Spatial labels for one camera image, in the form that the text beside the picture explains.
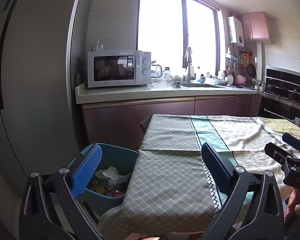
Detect person's right hand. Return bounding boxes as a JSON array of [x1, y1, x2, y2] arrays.
[[285, 188, 300, 219]]

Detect teal trash bin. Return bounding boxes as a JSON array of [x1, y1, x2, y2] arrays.
[[70, 143, 138, 216]]

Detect yellow cloth on table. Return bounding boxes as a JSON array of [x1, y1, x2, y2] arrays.
[[260, 117, 300, 140]]

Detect black frying pan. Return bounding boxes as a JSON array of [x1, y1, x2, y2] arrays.
[[247, 55, 256, 79]]

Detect chrome kitchen faucet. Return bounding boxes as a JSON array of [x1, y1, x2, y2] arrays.
[[184, 46, 196, 83]]

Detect white bowl on counter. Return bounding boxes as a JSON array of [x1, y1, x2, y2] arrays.
[[216, 79, 228, 86]]

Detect black built-in oven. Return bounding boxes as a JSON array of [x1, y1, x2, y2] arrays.
[[258, 66, 300, 127]]

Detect green patterned tablecloth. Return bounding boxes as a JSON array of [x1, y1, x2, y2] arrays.
[[98, 114, 299, 239]]

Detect white microwave oven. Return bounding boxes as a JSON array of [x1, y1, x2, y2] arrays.
[[87, 50, 151, 88]]

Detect pink wall cabinet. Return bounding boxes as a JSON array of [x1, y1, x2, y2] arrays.
[[235, 11, 271, 44]]

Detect white water heater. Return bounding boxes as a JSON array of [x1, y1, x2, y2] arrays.
[[228, 16, 244, 48]]

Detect maroon kitchen counter cabinet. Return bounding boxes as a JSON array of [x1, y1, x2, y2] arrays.
[[75, 83, 261, 150]]

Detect white crumpled paper trash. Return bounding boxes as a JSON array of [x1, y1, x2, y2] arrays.
[[102, 166, 131, 186]]

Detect dark window frame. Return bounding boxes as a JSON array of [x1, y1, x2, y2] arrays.
[[136, 0, 220, 76]]

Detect grey refrigerator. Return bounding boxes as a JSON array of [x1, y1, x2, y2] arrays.
[[0, 0, 91, 196]]

